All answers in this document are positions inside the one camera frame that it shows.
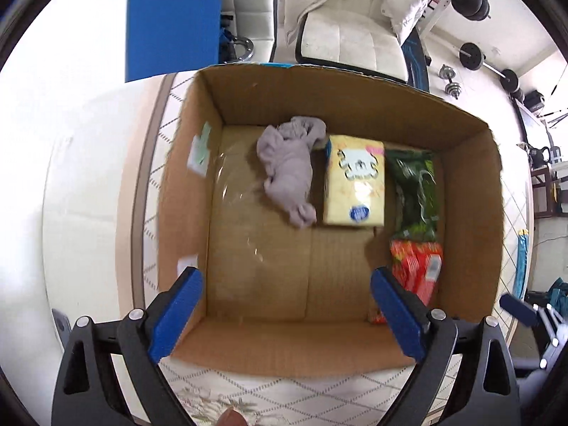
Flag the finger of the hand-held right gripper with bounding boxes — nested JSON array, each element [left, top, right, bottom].
[[499, 293, 568, 371]]

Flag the wooden shelf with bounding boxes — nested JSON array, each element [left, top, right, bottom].
[[529, 165, 562, 219]]

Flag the black long dumbbell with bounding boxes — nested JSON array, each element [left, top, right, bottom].
[[458, 43, 520, 92]]

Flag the yellow tissue pack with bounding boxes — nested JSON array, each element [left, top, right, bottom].
[[322, 134, 387, 228]]

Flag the red orange snack packet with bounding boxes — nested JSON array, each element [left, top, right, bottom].
[[367, 239, 444, 324]]

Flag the white weight bench frame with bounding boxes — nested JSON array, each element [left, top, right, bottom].
[[419, 0, 471, 65]]

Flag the teal bag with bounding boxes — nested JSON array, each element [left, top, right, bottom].
[[547, 276, 568, 317]]

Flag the chrome ring base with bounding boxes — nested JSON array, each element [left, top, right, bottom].
[[230, 37, 257, 61]]

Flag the brown cardboard box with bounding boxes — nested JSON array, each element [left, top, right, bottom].
[[157, 63, 507, 376]]

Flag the blue patterned mat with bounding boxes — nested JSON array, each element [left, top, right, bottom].
[[400, 29, 432, 93]]

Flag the green snack packet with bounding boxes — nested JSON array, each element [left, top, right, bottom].
[[384, 148, 441, 241]]

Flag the white black-trimmed seat cushion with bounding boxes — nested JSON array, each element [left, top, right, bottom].
[[294, 9, 410, 83]]

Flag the grey crumpled cloth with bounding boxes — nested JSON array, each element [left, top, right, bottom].
[[256, 116, 328, 230]]

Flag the small chrome dumbbell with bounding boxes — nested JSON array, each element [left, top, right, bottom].
[[438, 65, 463, 97]]

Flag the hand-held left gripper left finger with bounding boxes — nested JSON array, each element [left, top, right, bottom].
[[51, 266, 205, 426]]

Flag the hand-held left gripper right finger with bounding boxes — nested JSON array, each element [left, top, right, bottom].
[[370, 266, 520, 426]]

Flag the light blue strip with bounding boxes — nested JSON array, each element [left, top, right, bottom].
[[516, 229, 530, 297]]

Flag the black barbell weight plates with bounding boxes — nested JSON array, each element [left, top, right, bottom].
[[460, 0, 492, 22]]

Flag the blue flat board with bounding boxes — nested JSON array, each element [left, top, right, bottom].
[[125, 0, 225, 83]]

